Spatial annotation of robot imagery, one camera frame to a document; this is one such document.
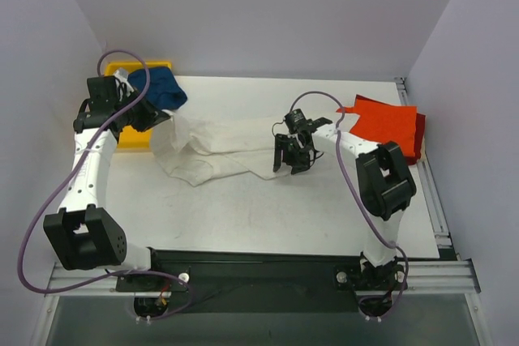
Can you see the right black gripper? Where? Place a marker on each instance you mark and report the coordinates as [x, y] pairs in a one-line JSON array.
[[293, 150]]

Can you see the white t-shirt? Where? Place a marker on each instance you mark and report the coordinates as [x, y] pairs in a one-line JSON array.
[[198, 151]]

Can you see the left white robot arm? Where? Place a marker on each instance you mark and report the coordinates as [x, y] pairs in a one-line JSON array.
[[82, 233]]

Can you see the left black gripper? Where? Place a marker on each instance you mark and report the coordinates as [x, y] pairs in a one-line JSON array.
[[148, 113]]

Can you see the folded orange t-shirt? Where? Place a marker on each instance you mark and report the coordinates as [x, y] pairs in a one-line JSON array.
[[384, 123]]

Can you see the aluminium frame rail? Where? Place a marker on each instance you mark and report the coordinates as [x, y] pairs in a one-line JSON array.
[[425, 277]]

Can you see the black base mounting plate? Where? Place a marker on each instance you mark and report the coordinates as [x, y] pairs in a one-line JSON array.
[[163, 291]]

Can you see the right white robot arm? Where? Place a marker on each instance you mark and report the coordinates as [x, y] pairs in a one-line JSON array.
[[376, 173]]

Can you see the folded dark red t-shirt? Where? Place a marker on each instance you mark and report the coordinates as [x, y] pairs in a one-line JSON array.
[[418, 140]]

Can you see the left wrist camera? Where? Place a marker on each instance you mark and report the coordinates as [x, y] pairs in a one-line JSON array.
[[121, 75]]

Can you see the yellow plastic bin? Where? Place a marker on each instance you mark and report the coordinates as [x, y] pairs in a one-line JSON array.
[[131, 140]]

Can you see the blue t-shirt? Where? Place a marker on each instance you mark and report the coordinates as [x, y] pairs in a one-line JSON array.
[[164, 92]]

